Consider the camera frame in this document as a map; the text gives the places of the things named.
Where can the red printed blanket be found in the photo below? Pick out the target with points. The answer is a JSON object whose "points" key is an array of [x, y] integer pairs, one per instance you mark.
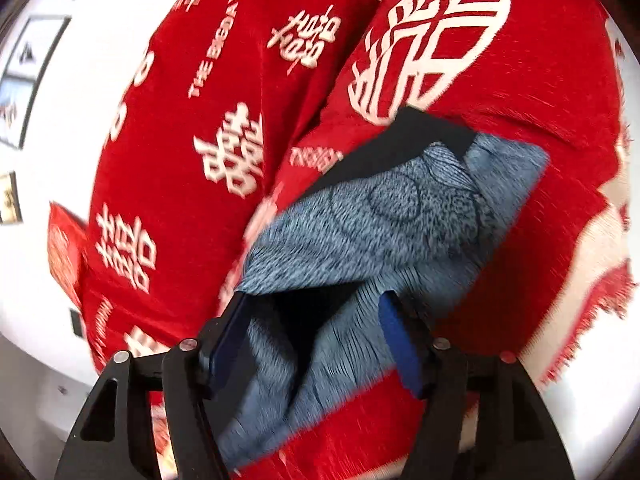
{"points": [[175, 135]]}

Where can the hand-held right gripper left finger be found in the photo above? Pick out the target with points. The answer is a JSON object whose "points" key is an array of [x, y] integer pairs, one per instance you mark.
{"points": [[227, 345]]}

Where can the small framed wall picture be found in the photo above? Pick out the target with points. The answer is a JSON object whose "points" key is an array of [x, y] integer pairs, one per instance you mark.
{"points": [[10, 200]]}

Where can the black pants with grey lining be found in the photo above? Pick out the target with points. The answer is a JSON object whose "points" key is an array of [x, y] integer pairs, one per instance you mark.
{"points": [[360, 230]]}

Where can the black framed wall picture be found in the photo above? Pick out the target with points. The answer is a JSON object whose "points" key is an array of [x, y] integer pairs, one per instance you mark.
{"points": [[35, 75]]}

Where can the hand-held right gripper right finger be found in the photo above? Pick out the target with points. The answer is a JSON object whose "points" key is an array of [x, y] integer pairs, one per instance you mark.
{"points": [[400, 345]]}

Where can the dark wall socket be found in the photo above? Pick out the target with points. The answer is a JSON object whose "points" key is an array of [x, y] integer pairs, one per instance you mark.
{"points": [[76, 323]]}

